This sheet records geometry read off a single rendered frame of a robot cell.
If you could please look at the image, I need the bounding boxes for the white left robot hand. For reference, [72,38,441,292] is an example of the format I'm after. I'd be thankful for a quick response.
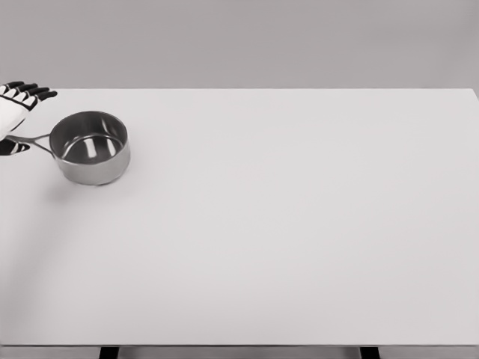
[0,82,58,157]

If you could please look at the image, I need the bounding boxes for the steel saucepan with long handle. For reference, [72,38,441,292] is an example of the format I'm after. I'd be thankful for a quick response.
[6,110,131,187]

